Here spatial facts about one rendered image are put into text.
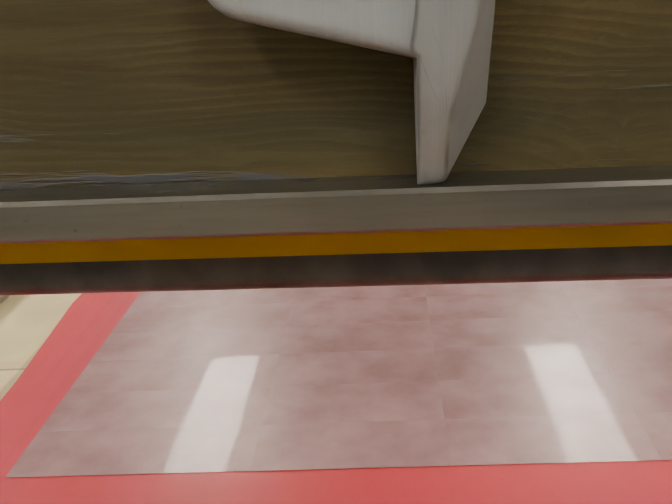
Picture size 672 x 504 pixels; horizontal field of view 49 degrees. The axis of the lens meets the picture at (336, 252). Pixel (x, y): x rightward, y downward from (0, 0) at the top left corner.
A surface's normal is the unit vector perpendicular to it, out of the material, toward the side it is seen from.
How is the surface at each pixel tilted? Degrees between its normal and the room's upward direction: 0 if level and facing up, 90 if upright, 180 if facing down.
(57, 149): 90
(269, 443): 0
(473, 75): 110
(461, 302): 0
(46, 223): 90
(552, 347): 0
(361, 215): 90
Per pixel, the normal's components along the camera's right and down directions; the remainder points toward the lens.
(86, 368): -0.07, -0.93
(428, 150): -0.01, 0.77
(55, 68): -0.06, 0.36
